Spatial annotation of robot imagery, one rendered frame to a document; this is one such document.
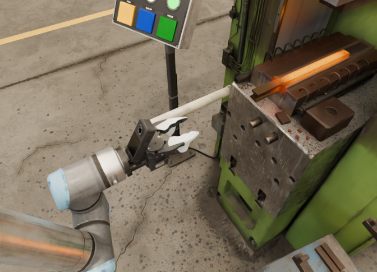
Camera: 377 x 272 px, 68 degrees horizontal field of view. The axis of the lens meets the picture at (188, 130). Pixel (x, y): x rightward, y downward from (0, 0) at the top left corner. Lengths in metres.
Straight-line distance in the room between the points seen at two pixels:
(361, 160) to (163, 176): 1.17
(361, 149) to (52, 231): 0.88
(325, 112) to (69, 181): 0.71
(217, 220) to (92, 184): 1.11
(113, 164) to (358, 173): 0.78
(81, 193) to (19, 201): 1.34
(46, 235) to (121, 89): 1.90
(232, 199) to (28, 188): 1.25
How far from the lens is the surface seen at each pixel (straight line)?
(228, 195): 1.59
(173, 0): 1.11
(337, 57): 1.08
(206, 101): 1.34
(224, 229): 1.68
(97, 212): 0.77
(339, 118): 0.90
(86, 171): 0.68
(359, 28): 1.31
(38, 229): 0.60
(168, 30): 1.10
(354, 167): 1.08
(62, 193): 0.69
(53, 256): 0.63
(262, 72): 0.97
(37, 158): 2.15
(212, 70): 2.54
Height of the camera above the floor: 1.57
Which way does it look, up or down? 50 degrees down
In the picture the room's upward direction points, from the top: straight up
